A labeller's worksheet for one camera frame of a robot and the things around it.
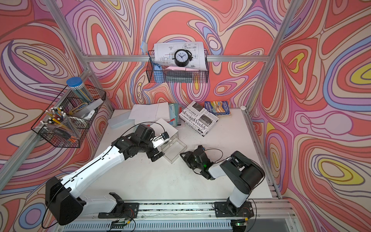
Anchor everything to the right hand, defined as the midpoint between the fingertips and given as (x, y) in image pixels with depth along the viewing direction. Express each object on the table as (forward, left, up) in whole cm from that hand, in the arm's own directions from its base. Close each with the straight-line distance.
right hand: (181, 159), depth 90 cm
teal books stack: (+31, +3, +2) cm, 31 cm away
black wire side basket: (+12, +51, +32) cm, 61 cm away
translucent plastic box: (+37, +49, +1) cm, 61 cm away
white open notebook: (+37, +27, +4) cm, 46 cm away
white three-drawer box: (+8, +5, 0) cm, 10 cm away
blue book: (+42, -30, +3) cm, 52 cm away
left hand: (+1, +11, +16) cm, 19 cm away
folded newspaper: (+29, -14, +5) cm, 33 cm away
